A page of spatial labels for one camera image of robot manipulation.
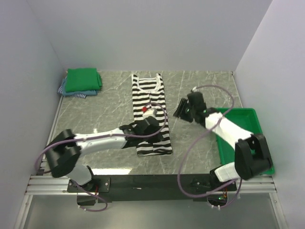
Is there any green tank top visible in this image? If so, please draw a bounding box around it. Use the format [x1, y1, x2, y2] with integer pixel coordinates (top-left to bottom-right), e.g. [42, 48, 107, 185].
[65, 68, 102, 93]

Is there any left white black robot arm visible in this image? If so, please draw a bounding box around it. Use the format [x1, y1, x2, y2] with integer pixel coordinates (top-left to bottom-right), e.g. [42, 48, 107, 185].
[45, 116, 165, 192]

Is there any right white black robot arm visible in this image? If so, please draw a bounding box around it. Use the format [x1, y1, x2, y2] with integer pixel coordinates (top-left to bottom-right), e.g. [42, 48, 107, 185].
[173, 92, 273, 190]

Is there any green plastic tray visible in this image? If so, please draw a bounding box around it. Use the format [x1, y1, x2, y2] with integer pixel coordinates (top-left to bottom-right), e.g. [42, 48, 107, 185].
[216, 108, 262, 165]

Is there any blue white striped tank top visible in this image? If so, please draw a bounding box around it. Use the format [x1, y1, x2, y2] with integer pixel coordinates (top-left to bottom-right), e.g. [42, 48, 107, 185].
[57, 87, 87, 99]

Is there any black white striped tank top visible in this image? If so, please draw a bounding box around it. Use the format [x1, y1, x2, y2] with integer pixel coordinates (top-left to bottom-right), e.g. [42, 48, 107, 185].
[132, 73, 173, 157]

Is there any folded blue tank top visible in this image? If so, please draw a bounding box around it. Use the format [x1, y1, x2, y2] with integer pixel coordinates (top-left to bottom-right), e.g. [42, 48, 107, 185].
[60, 79, 98, 96]

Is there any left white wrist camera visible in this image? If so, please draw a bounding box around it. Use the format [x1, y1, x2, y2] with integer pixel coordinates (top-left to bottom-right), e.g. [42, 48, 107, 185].
[142, 107, 157, 119]

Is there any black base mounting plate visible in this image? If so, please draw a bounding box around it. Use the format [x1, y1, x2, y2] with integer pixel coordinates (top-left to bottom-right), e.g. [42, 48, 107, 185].
[66, 173, 238, 203]

